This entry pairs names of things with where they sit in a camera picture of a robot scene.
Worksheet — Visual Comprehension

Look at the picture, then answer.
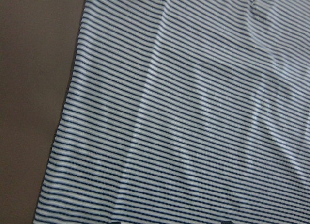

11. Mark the striped polo shirt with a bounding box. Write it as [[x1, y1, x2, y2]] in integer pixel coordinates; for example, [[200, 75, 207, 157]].
[[33, 0, 310, 224]]

